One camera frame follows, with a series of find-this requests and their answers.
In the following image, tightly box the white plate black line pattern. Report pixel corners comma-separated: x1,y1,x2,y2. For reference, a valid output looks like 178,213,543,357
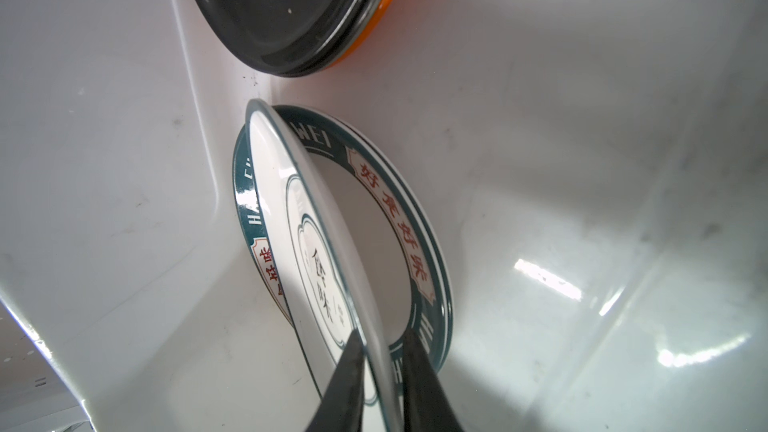
245,99,404,431

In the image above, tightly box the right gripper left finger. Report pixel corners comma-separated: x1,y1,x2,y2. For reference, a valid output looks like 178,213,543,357
305,330,365,432

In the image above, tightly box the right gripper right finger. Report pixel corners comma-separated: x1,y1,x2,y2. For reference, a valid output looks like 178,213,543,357
402,329,463,432

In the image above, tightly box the white plate dark lettered rim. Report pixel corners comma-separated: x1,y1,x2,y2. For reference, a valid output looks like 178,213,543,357
232,104,455,376

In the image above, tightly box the white plastic bin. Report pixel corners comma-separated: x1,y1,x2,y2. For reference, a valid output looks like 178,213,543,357
1,0,767,431

